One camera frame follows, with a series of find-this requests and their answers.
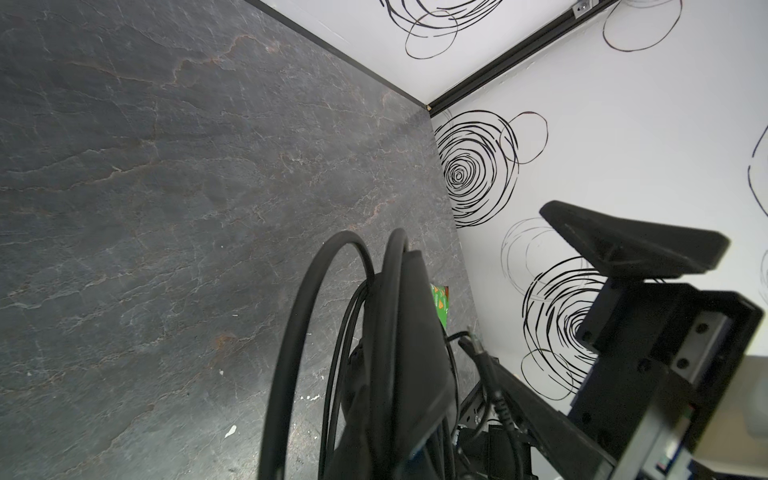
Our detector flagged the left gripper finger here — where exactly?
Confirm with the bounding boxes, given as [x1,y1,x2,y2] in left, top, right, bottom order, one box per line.
[539,201,730,279]

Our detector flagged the black headphone cable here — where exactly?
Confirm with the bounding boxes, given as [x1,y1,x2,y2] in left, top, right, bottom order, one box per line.
[317,281,529,480]

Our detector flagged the black and blue headphones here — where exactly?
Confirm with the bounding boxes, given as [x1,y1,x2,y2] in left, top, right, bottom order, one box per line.
[258,229,459,479]

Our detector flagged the green snack bag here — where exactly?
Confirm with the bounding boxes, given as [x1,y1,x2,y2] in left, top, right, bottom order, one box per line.
[431,285,450,330]

